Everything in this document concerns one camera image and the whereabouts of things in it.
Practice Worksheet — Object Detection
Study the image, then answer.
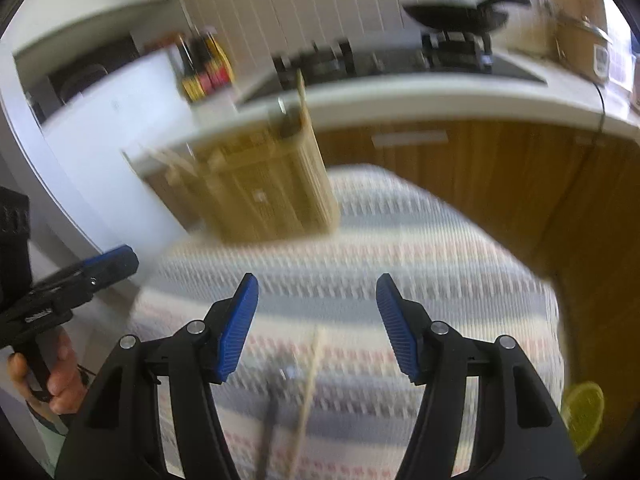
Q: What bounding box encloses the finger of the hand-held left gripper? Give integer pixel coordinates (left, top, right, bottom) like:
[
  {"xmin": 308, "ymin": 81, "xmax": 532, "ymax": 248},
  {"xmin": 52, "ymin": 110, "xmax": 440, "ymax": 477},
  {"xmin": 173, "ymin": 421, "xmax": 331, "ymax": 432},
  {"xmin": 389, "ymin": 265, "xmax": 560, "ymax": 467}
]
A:
[{"xmin": 31, "ymin": 245, "xmax": 140, "ymax": 311}]

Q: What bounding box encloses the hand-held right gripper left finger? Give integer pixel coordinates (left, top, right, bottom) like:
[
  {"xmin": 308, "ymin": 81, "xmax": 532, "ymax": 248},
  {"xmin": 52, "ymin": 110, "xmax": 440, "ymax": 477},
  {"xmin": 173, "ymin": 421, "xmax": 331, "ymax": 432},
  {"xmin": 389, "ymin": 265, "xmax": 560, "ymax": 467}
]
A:
[{"xmin": 55, "ymin": 272, "xmax": 260, "ymax": 480}]

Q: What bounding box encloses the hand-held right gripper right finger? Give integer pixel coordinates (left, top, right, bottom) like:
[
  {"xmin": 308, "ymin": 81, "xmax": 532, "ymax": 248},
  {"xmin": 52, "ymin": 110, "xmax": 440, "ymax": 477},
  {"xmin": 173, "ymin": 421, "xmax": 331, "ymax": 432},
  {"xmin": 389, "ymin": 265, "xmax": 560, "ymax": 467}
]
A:
[{"xmin": 375, "ymin": 272, "xmax": 586, "ymax": 480}]

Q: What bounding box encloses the wooden chopstick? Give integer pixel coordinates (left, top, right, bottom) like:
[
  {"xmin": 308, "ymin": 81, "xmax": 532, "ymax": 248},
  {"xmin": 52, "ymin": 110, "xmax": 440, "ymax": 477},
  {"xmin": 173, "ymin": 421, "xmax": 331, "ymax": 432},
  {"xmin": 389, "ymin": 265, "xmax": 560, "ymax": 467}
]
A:
[
  {"xmin": 292, "ymin": 326, "xmax": 326, "ymax": 480},
  {"xmin": 295, "ymin": 70, "xmax": 307, "ymax": 131}
]

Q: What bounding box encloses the clear plastic spoon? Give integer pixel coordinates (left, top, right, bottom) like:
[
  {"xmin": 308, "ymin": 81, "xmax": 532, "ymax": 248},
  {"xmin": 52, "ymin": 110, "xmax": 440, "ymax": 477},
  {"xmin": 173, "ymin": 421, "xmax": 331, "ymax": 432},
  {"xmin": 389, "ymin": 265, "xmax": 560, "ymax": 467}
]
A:
[{"xmin": 256, "ymin": 367, "xmax": 296, "ymax": 480}]

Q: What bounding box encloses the yellow plastic utensil basket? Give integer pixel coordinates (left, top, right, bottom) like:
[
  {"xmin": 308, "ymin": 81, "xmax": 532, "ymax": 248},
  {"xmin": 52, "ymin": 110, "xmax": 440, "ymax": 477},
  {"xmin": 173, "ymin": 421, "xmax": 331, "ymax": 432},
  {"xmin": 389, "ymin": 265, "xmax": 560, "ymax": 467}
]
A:
[{"xmin": 122, "ymin": 110, "xmax": 342, "ymax": 246}]

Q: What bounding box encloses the person's left hand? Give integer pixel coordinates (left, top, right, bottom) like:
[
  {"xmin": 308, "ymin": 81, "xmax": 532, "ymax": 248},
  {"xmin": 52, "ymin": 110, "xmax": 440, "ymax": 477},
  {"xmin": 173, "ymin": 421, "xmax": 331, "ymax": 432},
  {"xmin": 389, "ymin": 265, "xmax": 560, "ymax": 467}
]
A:
[{"xmin": 7, "ymin": 332, "xmax": 86, "ymax": 416}]

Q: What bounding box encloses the striped woven table mat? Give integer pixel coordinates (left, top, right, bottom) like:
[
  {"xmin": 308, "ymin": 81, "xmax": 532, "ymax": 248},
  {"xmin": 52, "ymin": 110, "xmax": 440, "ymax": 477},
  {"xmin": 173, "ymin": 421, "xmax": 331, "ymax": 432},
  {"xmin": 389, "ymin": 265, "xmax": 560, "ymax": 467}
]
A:
[{"xmin": 127, "ymin": 165, "xmax": 571, "ymax": 480}]

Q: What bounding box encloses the wooden kitchen cabinet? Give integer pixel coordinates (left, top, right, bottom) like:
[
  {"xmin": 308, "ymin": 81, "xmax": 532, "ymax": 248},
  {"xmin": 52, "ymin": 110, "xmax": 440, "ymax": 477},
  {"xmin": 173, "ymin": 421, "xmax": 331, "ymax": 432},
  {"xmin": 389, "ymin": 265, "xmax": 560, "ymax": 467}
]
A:
[{"xmin": 145, "ymin": 120, "xmax": 640, "ymax": 281}]

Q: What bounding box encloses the yellow label sauce bottle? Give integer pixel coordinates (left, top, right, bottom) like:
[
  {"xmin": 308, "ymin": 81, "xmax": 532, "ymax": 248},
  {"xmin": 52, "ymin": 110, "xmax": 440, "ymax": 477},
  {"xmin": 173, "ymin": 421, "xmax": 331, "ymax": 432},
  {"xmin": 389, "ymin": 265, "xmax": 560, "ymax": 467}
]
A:
[{"xmin": 177, "ymin": 35, "xmax": 206, "ymax": 102}]

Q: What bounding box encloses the yellow-green round object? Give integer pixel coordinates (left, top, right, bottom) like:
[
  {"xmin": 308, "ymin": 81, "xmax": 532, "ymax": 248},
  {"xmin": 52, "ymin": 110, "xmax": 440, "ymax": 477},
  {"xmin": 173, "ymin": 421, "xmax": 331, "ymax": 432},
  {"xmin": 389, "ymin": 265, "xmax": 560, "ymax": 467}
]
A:
[{"xmin": 560, "ymin": 381, "xmax": 605, "ymax": 453}]

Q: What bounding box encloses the red label sauce bottle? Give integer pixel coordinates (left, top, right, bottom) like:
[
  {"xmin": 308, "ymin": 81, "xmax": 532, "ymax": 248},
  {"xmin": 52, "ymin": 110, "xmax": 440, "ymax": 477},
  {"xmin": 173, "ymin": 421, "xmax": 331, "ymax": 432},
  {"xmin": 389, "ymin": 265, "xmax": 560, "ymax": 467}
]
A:
[{"xmin": 197, "ymin": 30, "xmax": 236, "ymax": 92}]

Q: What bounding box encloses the white kitchen countertop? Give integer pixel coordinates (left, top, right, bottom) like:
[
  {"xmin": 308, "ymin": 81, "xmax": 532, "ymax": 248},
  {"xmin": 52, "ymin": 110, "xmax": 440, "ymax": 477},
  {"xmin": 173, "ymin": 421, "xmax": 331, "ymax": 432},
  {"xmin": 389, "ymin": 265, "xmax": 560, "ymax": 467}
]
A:
[{"xmin": 122, "ymin": 57, "xmax": 640, "ymax": 171}]

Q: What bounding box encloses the black gas stove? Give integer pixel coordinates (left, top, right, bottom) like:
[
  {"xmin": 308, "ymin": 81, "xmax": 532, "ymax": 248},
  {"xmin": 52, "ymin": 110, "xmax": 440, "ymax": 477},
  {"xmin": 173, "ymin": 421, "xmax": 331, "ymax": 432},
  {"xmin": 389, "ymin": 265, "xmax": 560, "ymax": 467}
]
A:
[{"xmin": 239, "ymin": 35, "xmax": 548, "ymax": 106}]

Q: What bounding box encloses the black wok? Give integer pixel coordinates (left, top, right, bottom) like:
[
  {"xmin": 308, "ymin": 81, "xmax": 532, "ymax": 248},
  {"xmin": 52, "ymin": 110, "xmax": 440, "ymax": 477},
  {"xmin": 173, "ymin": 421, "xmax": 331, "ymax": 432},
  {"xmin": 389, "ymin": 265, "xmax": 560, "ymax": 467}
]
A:
[{"xmin": 402, "ymin": 0, "xmax": 532, "ymax": 31}]

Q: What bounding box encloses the beige rice cooker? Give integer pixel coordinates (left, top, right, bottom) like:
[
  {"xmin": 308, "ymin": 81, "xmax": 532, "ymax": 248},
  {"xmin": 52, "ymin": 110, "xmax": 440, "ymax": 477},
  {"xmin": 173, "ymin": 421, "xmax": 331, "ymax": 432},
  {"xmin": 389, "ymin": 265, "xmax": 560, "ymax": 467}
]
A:
[{"xmin": 555, "ymin": 10, "xmax": 613, "ymax": 81}]

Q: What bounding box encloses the silver drawer handle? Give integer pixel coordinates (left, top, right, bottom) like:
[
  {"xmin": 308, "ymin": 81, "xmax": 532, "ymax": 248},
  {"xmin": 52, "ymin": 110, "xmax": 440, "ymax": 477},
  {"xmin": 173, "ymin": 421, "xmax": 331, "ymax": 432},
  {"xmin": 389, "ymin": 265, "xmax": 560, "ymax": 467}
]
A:
[{"xmin": 372, "ymin": 130, "xmax": 448, "ymax": 147}]

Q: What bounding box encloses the black power cable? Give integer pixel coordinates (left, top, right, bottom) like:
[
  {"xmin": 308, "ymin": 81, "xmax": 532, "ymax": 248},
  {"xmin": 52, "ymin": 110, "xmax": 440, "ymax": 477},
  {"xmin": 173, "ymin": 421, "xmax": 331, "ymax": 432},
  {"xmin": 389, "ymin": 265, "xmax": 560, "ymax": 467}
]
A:
[{"xmin": 595, "ymin": 80, "xmax": 608, "ymax": 146}]

